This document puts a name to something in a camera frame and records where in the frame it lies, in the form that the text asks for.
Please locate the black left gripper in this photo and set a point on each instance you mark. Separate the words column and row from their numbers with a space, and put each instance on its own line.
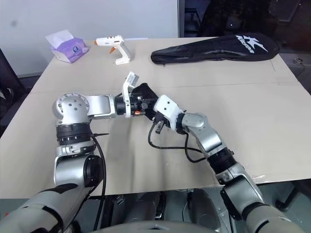
column 139, row 104

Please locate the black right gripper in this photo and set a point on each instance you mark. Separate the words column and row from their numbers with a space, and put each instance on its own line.
column 163, row 119

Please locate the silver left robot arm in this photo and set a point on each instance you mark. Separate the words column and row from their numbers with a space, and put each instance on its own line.
column 73, row 106

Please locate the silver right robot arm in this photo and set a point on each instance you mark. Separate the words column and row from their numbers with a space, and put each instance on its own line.
column 209, row 136

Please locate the white hot glue gun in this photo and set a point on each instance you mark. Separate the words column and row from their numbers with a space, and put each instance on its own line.
column 121, row 49

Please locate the beige cardboard table cover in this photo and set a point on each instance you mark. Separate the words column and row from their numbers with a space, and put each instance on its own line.
column 218, row 97

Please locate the black racket bag white logo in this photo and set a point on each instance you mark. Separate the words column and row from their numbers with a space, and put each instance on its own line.
column 213, row 49

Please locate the purple tissue pack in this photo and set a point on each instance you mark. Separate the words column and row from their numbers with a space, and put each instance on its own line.
column 70, row 49

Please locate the dark glass partition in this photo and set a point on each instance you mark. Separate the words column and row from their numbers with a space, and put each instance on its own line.
column 243, row 17

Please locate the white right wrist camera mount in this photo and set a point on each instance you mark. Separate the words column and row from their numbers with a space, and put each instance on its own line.
column 167, row 104

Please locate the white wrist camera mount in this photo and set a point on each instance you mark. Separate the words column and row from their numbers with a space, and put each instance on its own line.
column 167, row 104
column 126, row 90

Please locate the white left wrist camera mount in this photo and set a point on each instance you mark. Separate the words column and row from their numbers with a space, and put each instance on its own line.
column 126, row 90

